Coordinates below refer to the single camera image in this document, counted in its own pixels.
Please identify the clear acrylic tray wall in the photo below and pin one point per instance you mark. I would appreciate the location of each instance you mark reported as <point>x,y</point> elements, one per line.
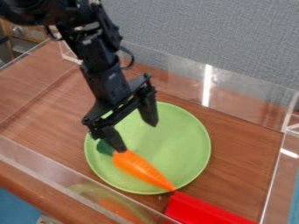
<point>253,175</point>

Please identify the green round plate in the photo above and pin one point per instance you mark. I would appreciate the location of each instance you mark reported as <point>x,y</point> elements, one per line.
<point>177,147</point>

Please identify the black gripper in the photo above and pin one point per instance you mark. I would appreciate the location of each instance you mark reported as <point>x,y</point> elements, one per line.
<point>119,97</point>

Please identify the orange toy carrot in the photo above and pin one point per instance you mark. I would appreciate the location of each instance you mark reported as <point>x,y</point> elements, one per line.
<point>135,165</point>

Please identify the red plastic block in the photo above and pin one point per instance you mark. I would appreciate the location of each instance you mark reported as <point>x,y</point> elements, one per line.
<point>194,211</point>

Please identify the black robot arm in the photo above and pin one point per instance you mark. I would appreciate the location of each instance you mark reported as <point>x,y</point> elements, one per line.
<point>81,23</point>

